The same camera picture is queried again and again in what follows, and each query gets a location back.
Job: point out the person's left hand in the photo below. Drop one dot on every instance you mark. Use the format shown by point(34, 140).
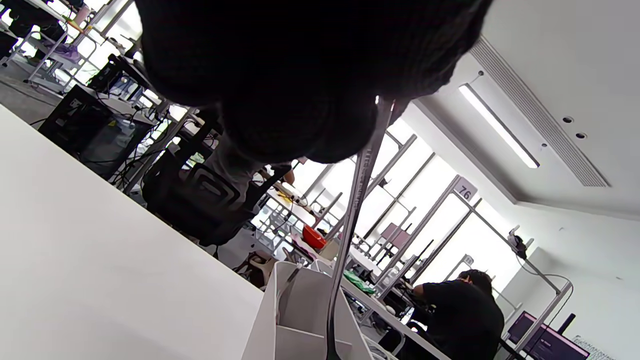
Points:
point(300, 75)

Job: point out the steel fork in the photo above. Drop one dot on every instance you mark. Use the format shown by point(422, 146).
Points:
point(357, 200)

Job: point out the white cutlery bin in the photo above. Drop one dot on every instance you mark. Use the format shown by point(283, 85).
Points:
point(265, 340)

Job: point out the black mesh office chair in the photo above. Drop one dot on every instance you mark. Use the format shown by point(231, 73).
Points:
point(200, 200)

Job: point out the red bowl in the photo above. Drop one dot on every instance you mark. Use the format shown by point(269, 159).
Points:
point(312, 237)

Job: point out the white number tag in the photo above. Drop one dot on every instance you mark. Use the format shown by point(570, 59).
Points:
point(465, 190)

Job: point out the long ceiling light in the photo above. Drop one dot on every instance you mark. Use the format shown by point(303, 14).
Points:
point(500, 127)

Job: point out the green plastic bag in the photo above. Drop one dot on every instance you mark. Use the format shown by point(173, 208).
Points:
point(357, 282)

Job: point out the black computer tower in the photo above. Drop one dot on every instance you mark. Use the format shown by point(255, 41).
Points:
point(75, 120)

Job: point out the purple cloth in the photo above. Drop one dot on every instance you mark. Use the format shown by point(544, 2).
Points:
point(67, 54)

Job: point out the ceiling air vent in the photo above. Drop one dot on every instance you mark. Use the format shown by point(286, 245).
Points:
point(540, 115)

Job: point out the dark computer monitor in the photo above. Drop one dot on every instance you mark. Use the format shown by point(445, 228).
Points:
point(545, 345)

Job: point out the black frame-mounted camera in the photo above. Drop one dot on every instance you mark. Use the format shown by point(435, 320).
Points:
point(520, 247)

